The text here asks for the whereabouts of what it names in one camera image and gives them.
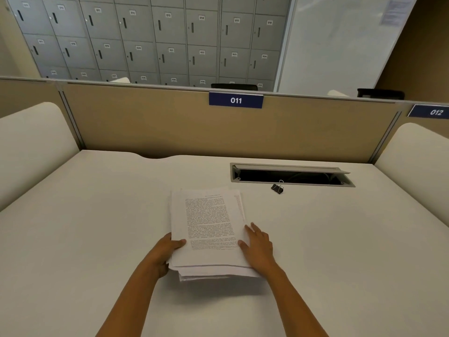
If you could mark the person's left forearm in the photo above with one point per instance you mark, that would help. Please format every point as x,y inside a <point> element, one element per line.
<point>129,301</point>

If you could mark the person's right hand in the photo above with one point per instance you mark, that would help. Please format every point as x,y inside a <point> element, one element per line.
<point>260,250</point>

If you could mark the person's right forearm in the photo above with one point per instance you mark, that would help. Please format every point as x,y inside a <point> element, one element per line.
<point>294,305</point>

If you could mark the wall of grey lockers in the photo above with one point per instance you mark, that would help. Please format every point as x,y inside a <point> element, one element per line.
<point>158,38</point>

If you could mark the printed paper notice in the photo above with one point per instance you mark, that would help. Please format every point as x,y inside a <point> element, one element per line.
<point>394,12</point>

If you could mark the white rounded side divider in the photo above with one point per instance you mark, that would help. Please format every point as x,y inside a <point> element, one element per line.
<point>417,168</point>
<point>31,150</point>

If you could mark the white divider top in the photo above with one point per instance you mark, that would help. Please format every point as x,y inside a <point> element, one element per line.
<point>118,80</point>
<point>337,93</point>

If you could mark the black chair back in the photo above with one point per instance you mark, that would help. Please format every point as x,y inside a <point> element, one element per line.
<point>380,94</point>
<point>234,86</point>

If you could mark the blue number sign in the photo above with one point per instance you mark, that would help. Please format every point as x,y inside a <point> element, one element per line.
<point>235,100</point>
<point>429,111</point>

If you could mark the white whiteboard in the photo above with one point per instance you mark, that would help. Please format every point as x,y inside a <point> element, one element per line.
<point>336,45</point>

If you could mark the black binder clip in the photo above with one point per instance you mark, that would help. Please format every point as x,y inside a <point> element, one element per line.
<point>277,188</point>

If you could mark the person's left hand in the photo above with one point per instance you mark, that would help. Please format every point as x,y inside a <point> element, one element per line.
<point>159,254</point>

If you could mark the stack of printed white paper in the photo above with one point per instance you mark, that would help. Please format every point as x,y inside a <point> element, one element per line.
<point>210,224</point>

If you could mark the person's right thumb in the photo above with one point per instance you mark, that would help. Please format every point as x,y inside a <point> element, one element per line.
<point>243,246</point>

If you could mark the person's left thumb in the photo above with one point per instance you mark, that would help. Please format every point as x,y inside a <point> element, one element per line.
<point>177,244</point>

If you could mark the beige desk partition panel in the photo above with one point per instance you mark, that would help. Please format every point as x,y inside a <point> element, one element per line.
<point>217,133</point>
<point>28,96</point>
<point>417,119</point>

